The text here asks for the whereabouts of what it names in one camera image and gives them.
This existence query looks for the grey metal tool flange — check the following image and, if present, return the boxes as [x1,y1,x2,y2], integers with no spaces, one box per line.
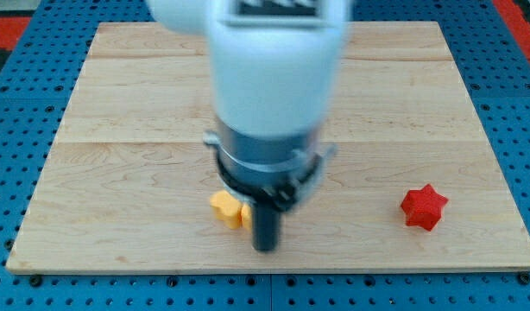
[203,120,337,213]

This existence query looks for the light wooden board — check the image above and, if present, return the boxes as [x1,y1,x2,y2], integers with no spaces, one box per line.
[7,22,530,275]

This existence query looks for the red star block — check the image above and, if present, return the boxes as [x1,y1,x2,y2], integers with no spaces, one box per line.
[401,184,449,232]

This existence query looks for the yellow hexagon block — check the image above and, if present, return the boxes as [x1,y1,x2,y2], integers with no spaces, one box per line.
[209,190,252,231]

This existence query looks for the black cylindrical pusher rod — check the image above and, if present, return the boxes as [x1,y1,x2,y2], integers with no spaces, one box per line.
[251,201,281,252]

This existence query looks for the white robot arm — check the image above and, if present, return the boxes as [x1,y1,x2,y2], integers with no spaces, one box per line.
[147,0,353,252]

